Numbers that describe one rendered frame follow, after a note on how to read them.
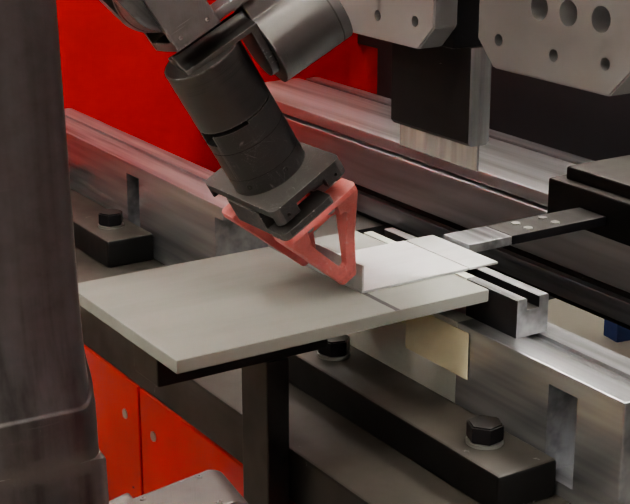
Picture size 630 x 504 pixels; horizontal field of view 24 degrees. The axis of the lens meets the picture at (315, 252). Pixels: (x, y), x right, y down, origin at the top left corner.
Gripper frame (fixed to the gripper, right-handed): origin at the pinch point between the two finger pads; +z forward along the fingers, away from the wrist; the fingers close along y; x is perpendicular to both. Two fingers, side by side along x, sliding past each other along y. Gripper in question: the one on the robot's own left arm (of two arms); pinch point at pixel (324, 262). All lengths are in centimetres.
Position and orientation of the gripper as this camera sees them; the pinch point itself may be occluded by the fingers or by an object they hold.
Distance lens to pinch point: 109.9
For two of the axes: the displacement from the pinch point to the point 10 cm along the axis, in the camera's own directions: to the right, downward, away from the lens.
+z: 4.4, 7.3, 5.2
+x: -7.2, 6.3, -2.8
